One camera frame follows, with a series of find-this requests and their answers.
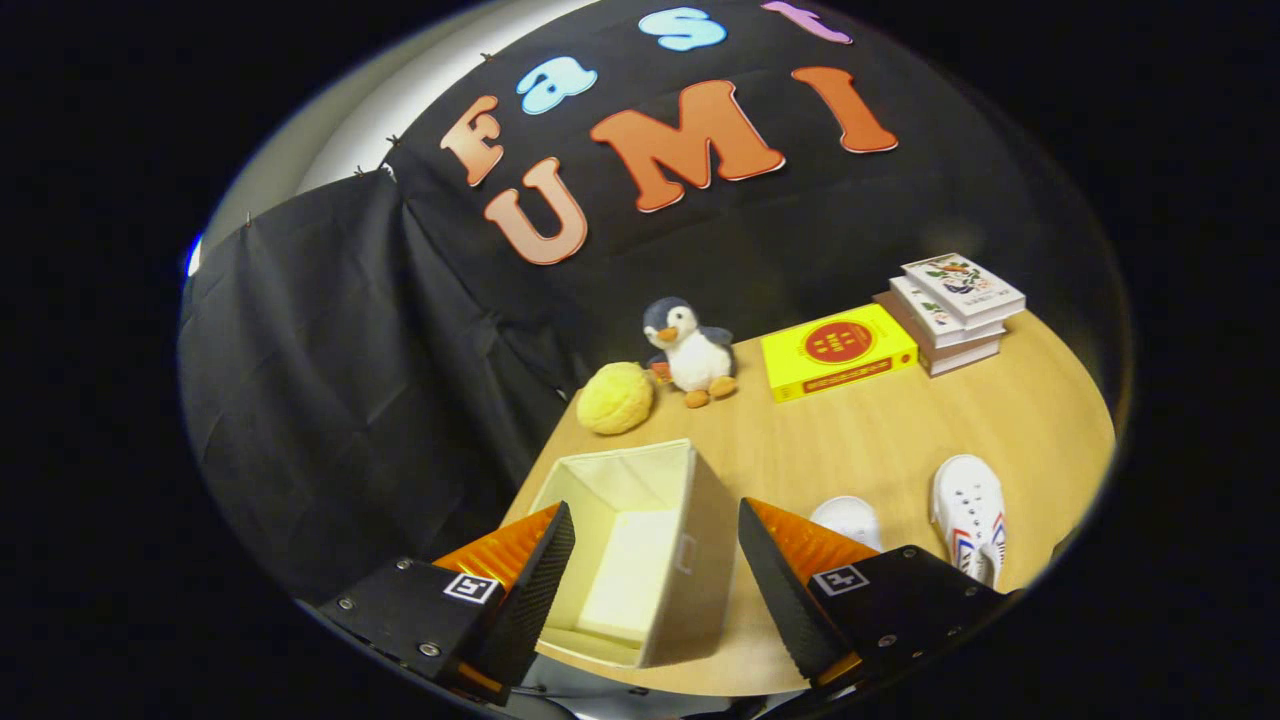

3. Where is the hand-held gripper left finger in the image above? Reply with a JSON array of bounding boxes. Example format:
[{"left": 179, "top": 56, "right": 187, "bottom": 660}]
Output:
[{"left": 315, "top": 500, "right": 578, "bottom": 706}]

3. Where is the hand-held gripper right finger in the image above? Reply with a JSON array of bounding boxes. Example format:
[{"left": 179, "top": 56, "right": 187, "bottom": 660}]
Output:
[{"left": 737, "top": 497, "right": 1011, "bottom": 701}]

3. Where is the beige fabric storage box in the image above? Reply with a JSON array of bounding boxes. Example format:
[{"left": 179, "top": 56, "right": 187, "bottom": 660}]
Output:
[{"left": 528, "top": 438, "right": 741, "bottom": 669}]

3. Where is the white striped canvas shoe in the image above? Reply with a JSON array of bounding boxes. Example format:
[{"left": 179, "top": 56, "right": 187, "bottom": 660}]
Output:
[
  {"left": 808, "top": 495, "right": 884, "bottom": 553},
  {"left": 930, "top": 454, "right": 1007, "bottom": 589}
]

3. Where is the yellow plush ball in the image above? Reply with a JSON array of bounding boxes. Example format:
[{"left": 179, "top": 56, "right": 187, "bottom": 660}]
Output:
[{"left": 576, "top": 361, "right": 656, "bottom": 436}]

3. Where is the yellow book with red circle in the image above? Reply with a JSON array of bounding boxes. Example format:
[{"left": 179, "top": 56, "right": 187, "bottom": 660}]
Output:
[{"left": 760, "top": 303, "right": 919, "bottom": 404}]

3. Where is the penguin plush toy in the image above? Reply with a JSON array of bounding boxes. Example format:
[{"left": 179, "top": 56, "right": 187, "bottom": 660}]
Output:
[{"left": 642, "top": 296, "right": 739, "bottom": 409}]

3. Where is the brown cover book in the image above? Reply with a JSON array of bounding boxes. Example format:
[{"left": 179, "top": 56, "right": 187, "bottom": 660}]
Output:
[{"left": 874, "top": 291, "right": 1003, "bottom": 378}]

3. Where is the white paperback book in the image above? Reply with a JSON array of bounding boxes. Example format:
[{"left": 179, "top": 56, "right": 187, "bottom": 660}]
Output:
[{"left": 889, "top": 276, "right": 1007, "bottom": 347}]

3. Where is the floral cover white book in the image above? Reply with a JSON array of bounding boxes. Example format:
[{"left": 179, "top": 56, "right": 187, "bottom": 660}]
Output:
[{"left": 902, "top": 253, "right": 1027, "bottom": 326}]

